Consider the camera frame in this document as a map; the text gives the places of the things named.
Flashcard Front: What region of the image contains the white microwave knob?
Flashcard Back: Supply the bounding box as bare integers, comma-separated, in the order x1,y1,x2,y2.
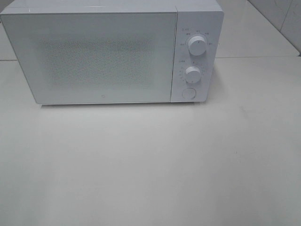
188,34,207,56
185,66,203,84

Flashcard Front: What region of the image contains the white microwave oven body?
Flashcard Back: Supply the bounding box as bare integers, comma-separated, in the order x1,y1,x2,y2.
0,0,224,104

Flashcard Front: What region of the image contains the round white door release button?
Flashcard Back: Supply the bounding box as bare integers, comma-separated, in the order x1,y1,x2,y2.
182,88,196,100

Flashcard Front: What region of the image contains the white microwave door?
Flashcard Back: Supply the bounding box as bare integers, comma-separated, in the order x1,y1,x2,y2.
1,12,176,105

